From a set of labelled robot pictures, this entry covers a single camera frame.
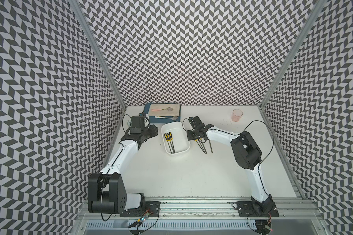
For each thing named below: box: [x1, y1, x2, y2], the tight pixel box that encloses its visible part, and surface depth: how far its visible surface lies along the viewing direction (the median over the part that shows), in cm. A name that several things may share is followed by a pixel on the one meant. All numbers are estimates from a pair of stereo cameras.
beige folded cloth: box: [148, 103, 180, 117], surface depth 118 cm
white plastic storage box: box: [160, 121, 191, 156], surface depth 99 cm
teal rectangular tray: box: [143, 102, 181, 124], surface depth 118 cm
